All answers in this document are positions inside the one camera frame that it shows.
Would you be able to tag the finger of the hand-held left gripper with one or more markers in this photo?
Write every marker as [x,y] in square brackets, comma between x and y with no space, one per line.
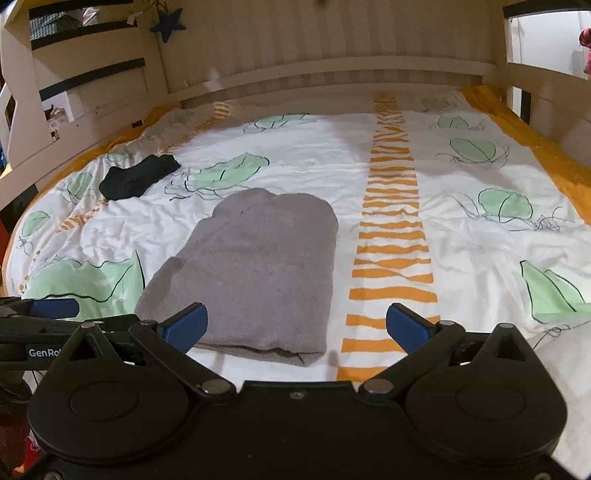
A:
[55,308]

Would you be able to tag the wooden bed frame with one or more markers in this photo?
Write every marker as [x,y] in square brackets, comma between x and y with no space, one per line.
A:
[323,37]

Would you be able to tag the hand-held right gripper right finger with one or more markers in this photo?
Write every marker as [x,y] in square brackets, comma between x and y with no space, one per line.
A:
[406,327]

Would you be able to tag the blue star decoration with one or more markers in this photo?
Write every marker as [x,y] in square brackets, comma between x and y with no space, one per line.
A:
[167,25]

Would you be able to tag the white leaf-print blanket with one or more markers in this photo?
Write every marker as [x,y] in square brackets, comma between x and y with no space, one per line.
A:
[461,230]

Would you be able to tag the grey knit hoodie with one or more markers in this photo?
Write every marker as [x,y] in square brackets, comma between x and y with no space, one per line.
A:
[263,267]

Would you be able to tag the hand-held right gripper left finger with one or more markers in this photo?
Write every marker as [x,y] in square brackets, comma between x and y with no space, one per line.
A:
[189,323]

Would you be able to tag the black folded cloth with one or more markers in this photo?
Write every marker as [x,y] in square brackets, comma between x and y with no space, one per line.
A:
[134,177]

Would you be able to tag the pile of colourful clothes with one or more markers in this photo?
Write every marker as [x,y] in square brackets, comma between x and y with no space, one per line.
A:
[586,50]

